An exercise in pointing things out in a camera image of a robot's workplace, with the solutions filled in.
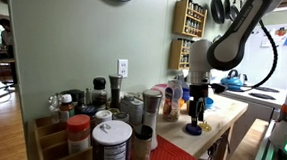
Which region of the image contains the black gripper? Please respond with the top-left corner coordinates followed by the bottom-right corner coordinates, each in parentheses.
top-left (186, 84), bottom-right (211, 128)

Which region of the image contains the dark blue container lid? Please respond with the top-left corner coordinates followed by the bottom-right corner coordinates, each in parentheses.
top-left (184, 123), bottom-right (204, 137)

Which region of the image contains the flat gold lid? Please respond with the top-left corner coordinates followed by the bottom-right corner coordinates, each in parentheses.
top-left (199, 122), bottom-right (213, 132)

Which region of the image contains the clear plastic container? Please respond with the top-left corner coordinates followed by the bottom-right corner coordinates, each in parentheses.
top-left (162, 78), bottom-right (185, 123)

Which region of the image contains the pink lid container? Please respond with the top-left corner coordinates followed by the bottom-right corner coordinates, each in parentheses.
top-left (150, 82), bottom-right (169, 97)

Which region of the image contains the black lid spice jar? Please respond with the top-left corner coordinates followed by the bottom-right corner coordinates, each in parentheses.
top-left (132, 124), bottom-right (155, 160)

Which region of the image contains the silver lid small jar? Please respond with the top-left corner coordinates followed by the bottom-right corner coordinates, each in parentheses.
top-left (112, 110), bottom-right (131, 124)

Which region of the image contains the white lid large canister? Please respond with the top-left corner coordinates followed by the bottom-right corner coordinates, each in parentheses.
top-left (90, 118), bottom-right (134, 160)

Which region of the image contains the small white lid jar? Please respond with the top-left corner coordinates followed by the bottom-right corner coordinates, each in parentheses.
top-left (94, 108), bottom-right (114, 125)

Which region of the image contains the blue lid jar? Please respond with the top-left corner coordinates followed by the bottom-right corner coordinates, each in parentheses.
top-left (77, 104), bottom-right (99, 119)

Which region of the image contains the red lid jar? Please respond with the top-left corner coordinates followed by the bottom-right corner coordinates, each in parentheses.
top-left (64, 112), bottom-right (93, 156)

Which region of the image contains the light blue bowl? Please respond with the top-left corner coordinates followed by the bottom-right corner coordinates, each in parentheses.
top-left (204, 96), bottom-right (215, 110)

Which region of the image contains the wooden butcher block cart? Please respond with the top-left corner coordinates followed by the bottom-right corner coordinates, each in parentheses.
top-left (152, 89), bottom-right (250, 160)

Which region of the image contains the dark blue cup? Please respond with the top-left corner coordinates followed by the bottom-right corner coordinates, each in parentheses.
top-left (181, 86), bottom-right (191, 103)

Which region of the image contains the steel and clear grinder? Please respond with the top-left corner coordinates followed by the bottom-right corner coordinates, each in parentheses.
top-left (138, 88), bottom-right (164, 151)

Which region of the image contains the white electric stove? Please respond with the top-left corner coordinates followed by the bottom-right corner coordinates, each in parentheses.
top-left (205, 68), bottom-right (287, 160)

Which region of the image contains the blue tea kettle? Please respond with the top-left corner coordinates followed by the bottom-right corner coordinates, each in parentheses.
top-left (219, 68), bottom-right (245, 91)

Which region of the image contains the red mat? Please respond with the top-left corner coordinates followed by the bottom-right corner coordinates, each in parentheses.
top-left (128, 132), bottom-right (201, 160)

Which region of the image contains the silver coffee pot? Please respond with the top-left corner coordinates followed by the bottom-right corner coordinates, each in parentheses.
top-left (238, 73), bottom-right (249, 85)

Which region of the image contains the silver metal tin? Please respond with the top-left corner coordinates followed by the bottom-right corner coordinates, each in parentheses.
top-left (118, 93), bottom-right (146, 128)

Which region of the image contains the black stove burner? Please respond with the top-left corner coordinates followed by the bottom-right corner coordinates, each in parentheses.
top-left (252, 85), bottom-right (281, 93)
top-left (248, 91), bottom-right (277, 101)

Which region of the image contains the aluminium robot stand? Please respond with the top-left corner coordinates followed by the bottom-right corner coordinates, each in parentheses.
top-left (250, 119), bottom-right (287, 160)

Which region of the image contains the dark pepper grinder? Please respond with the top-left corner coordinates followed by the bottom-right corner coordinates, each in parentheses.
top-left (106, 74), bottom-right (124, 111)

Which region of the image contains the white paper on fridge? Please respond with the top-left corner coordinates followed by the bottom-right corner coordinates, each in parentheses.
top-left (260, 28), bottom-right (276, 49)

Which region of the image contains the white refrigerator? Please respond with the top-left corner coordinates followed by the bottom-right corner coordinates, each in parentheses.
top-left (239, 18), bottom-right (287, 91)

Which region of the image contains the black cap glass bottle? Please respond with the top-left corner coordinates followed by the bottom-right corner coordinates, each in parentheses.
top-left (91, 76), bottom-right (110, 112)

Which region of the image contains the black hanging pan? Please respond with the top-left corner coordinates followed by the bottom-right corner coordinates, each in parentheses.
top-left (222, 0), bottom-right (233, 19)
top-left (209, 0), bottom-right (227, 25)
top-left (228, 0), bottom-right (242, 23)

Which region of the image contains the white cap spice bottle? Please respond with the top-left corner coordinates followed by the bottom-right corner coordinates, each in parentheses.
top-left (58, 93), bottom-right (77, 124)

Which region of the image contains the clear glass bottle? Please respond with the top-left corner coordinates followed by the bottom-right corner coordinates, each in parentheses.
top-left (46, 93), bottom-right (62, 124)

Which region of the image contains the wooden organizer box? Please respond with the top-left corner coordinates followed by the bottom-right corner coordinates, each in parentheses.
top-left (30, 112), bottom-right (97, 160)

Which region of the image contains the person in white shirt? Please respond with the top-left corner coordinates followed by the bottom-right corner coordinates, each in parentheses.
top-left (0, 17), bottom-right (21, 85)

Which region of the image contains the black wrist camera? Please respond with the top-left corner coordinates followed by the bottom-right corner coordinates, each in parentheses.
top-left (209, 82), bottom-right (228, 95)

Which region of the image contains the white wall outlet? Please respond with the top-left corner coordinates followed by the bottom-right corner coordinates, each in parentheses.
top-left (116, 58), bottom-right (130, 79)

